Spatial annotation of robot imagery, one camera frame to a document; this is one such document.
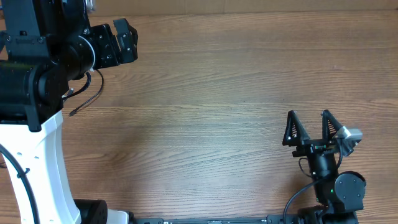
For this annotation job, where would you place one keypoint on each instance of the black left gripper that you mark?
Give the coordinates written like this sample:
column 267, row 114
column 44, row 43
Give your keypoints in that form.
column 107, row 45

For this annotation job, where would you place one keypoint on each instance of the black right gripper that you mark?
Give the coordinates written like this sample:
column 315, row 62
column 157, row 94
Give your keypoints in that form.
column 313, row 148

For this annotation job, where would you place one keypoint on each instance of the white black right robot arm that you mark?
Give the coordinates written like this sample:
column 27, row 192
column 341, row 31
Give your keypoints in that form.
column 339, row 194

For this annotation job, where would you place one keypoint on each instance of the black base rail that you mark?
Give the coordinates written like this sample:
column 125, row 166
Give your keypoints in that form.
column 270, row 219

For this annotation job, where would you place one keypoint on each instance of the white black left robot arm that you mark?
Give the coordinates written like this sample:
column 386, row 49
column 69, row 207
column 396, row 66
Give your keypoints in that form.
column 49, row 44

